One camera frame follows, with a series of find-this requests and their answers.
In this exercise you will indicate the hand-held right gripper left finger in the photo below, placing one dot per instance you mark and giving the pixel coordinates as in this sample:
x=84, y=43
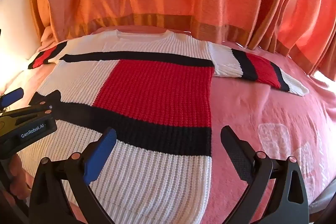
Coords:
x=103, y=151

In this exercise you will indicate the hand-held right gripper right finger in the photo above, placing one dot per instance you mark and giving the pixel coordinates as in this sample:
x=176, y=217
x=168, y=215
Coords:
x=237, y=154

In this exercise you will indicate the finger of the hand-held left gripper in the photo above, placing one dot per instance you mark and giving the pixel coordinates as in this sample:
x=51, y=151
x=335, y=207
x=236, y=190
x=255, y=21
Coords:
x=12, y=97
x=46, y=100

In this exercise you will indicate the white red black knit sweater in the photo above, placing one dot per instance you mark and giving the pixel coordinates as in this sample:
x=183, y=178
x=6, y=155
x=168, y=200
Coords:
x=157, y=87

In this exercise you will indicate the person's left hand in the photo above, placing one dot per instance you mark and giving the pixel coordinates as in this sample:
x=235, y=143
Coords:
x=17, y=174

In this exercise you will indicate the pink patterned blanket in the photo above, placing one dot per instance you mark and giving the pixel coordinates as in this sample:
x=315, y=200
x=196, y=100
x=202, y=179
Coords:
x=262, y=108

